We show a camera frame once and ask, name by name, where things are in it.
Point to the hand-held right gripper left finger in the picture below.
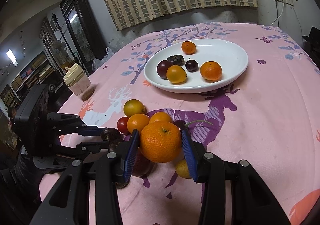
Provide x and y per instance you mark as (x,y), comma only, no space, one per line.
(130,160)

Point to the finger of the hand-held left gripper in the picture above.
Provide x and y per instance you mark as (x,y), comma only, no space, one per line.
(92,148)
(93,131)

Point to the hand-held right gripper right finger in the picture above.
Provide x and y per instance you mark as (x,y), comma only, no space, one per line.
(190,160)

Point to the large mandarin orange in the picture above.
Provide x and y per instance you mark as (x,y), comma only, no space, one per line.
(160,141)

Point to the white oval plate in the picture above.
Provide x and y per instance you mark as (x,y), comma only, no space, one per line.
(225,52)

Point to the person's left forearm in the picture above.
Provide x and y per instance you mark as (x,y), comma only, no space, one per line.
(22,177)

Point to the small yellow fruit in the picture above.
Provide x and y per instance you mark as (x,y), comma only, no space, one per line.
(182,168)

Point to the red plum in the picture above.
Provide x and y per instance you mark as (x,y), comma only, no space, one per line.
(143,168)

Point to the red cherry tomato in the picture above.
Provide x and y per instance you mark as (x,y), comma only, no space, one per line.
(122,124)

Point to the dark cherry with stem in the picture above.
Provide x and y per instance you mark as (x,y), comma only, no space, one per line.
(178,123)

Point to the smooth orange kumquat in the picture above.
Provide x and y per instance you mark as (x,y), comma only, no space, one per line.
(161,116)
(176,74)
(137,122)

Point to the shelf with boxes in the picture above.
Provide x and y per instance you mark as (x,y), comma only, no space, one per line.
(30,74)

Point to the yellow kumquat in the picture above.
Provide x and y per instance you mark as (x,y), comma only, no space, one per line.
(134,107)

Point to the plastic jar with cream lid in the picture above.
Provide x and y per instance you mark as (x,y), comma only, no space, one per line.
(77,82)

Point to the white light bulb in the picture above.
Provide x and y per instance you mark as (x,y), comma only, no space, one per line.
(11,56)

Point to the standing fan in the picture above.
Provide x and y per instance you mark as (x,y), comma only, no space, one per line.
(59,48)

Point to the clear plastic bag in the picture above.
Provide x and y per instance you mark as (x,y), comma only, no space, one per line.
(105,56)

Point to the pink printed tablecloth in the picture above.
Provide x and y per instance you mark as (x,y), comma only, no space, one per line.
(262,114)

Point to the medium mandarin orange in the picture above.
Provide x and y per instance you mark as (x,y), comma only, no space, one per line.
(211,71)

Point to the dark purple plum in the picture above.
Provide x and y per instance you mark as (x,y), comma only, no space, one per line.
(163,68)

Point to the dark brown wrinkled fruit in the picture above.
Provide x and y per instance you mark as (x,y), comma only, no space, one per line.
(175,59)

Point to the dark wooden framed cabinet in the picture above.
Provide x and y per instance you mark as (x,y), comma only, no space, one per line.
(80,24)

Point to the small mandarin orange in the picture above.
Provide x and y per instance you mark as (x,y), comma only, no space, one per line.
(188,47)

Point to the black hat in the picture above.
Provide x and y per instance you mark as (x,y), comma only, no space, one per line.
(312,37)

